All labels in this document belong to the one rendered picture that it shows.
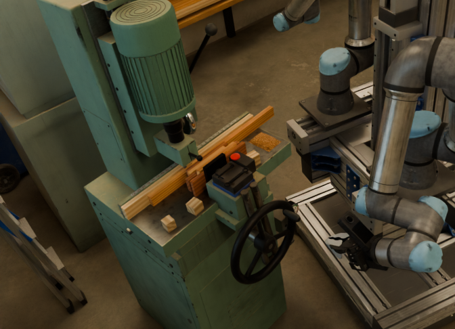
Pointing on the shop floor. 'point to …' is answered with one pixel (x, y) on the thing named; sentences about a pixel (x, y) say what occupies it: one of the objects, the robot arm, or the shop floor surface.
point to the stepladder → (47, 257)
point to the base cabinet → (199, 286)
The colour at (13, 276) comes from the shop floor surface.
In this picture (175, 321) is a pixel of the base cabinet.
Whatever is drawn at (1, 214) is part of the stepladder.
